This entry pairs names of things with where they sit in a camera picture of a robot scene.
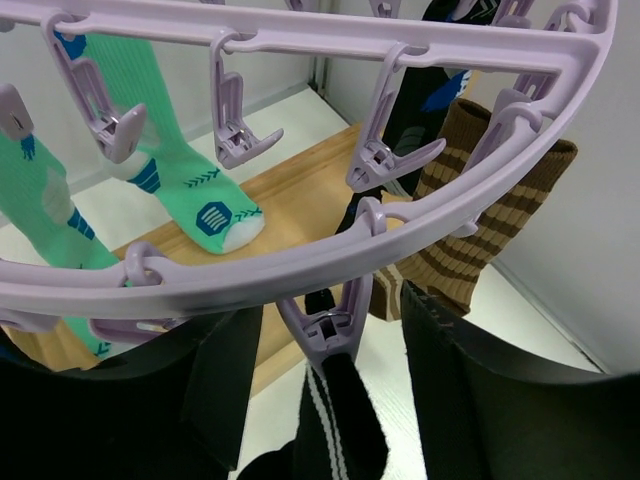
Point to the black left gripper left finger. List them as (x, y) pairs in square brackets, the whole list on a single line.
[(171, 408)]

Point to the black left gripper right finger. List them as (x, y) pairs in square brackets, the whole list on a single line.
[(487, 409)]

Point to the black white striped sock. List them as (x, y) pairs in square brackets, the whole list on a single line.
[(339, 435)]

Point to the green sock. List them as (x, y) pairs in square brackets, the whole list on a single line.
[(209, 207), (36, 199)]

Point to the brown striped sock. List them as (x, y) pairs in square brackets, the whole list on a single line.
[(449, 269)]

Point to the black blue sock right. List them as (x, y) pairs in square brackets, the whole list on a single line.
[(423, 101)]

